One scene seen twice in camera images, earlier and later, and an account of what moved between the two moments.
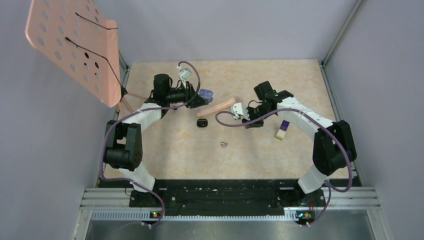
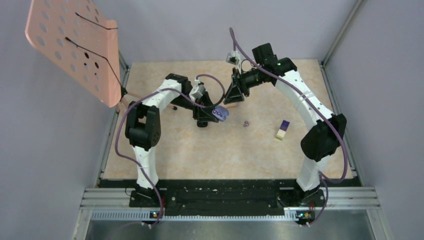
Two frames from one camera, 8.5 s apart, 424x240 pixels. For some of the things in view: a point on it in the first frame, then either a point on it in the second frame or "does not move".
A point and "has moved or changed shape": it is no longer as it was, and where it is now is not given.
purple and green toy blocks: [282, 130] does not move
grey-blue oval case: [207, 94] has moved or changed shape
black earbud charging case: [202, 123] does not move
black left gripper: [192, 99] to [202, 109]
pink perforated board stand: [75, 37] does not move
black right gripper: [254, 124] to [237, 88]
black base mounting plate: [224, 196] does not move
